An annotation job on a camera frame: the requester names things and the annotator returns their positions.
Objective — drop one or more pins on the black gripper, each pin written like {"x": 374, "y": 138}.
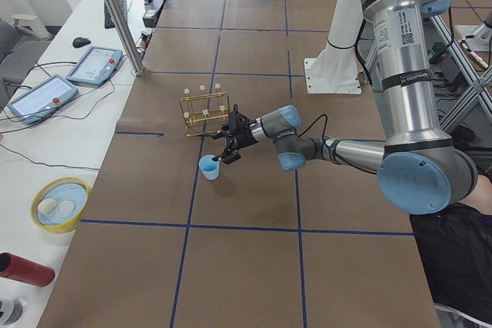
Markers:
{"x": 244, "y": 137}

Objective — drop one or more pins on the light blue plastic cup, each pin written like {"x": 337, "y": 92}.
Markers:
{"x": 209, "y": 167}

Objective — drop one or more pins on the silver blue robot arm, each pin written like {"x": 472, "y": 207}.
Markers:
{"x": 418, "y": 168}

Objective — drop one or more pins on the brown paper table cover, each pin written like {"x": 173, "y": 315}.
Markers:
{"x": 159, "y": 245}

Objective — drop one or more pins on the far blue teach pendant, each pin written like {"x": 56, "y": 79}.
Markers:
{"x": 95, "y": 67}

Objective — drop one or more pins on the blue teach pendant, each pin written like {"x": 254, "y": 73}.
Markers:
{"x": 42, "y": 101}
{"x": 95, "y": 67}

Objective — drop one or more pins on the black computer mouse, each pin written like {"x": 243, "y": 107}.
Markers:
{"x": 80, "y": 42}

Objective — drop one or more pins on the near blue teach pendant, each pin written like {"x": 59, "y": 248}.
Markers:
{"x": 42, "y": 101}

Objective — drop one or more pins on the red cylindrical bottle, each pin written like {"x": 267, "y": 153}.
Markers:
{"x": 17, "y": 268}

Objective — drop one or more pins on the person in black clothing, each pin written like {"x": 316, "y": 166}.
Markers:
{"x": 455, "y": 249}

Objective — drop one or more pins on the gold wire cup holder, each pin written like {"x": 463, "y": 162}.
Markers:
{"x": 204, "y": 113}

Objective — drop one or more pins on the aluminium frame post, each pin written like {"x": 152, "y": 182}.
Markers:
{"x": 125, "y": 36}

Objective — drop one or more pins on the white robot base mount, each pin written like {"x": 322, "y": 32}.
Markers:
{"x": 335, "y": 70}

